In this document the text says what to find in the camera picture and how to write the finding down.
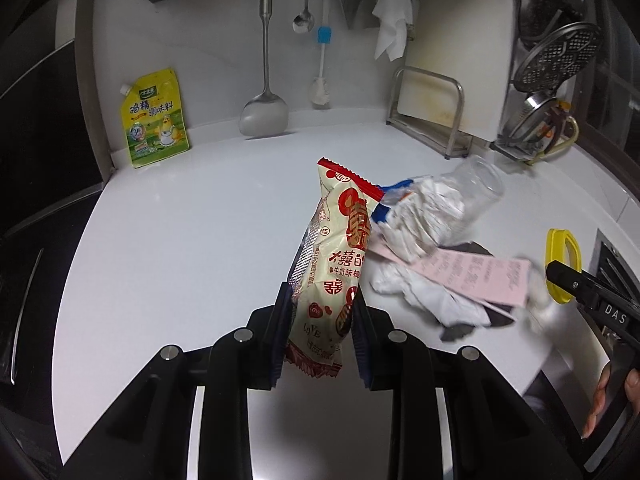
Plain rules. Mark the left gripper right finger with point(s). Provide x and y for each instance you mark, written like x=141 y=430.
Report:
x=370 y=329

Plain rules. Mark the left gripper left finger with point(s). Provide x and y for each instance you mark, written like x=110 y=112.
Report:
x=271 y=328

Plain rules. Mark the red cream snack bag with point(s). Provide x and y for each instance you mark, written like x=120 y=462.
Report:
x=327 y=269

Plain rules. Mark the white paper tissue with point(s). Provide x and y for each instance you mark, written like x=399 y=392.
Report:
x=391 y=278

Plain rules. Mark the crushed clear plastic bottle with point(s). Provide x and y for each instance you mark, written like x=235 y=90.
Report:
x=417 y=215

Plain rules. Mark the pink paper receipt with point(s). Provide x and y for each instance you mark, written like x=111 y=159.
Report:
x=478 y=277

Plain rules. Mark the dark wrapper under receipt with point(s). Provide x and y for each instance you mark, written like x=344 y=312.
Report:
x=461 y=316

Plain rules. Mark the steel lid rack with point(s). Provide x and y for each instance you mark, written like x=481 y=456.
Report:
x=541 y=128

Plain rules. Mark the steel cutting board rack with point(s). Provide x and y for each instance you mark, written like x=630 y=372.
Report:
x=438 y=124

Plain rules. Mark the steel hanging spatula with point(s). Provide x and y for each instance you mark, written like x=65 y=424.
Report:
x=266 y=114

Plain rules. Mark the yellow seasoning pouch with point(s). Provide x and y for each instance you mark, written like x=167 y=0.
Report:
x=152 y=118

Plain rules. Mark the blue white bottle brush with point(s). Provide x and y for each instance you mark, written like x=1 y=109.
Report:
x=319 y=91

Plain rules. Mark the perforated steel steamer plate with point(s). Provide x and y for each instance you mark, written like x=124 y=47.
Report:
x=558 y=57

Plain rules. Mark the white cutting board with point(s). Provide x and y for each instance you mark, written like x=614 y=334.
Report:
x=470 y=41

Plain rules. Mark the small steel hanging spoon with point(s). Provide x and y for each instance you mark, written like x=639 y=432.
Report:
x=304 y=21

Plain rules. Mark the white hanging cloth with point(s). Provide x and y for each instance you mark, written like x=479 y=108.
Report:
x=395 y=17

